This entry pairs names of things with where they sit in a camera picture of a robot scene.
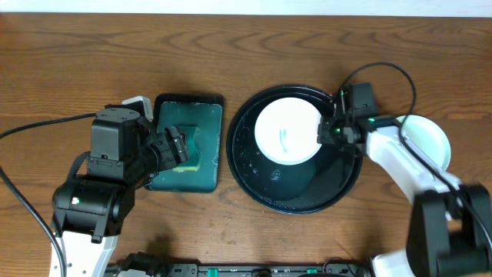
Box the green and yellow sponge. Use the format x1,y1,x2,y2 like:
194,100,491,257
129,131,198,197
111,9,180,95
173,125,201,172

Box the white plate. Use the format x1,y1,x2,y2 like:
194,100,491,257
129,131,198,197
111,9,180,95
254,97,321,165

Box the pale green plate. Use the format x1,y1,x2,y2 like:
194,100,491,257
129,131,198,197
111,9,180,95
404,115,451,171

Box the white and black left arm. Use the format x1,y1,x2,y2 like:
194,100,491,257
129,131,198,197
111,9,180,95
50,106,189,276

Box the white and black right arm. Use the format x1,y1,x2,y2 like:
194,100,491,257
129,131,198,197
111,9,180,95
317,115,491,276

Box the rectangular black soapy water tray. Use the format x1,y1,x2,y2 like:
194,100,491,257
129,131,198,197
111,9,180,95
145,94,224,193

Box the round black tray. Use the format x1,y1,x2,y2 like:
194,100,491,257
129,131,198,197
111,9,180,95
226,85,363,214

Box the black base rail, green buttons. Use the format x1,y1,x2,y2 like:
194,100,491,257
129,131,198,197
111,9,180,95
103,252,374,277

